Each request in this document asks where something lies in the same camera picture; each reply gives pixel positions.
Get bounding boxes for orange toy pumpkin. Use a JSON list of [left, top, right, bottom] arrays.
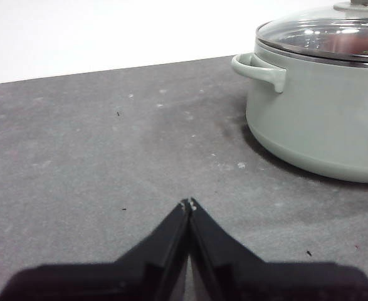
[[326, 33, 368, 57]]

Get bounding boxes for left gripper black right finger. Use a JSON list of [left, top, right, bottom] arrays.
[[188, 196, 368, 301]]

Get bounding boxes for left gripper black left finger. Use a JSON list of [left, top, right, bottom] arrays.
[[0, 198, 191, 301]]

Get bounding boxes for glass lid with green knob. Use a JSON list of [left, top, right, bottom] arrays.
[[255, 0, 368, 64]]

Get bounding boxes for green electric cooking pot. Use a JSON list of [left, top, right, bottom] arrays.
[[231, 40, 368, 184]]

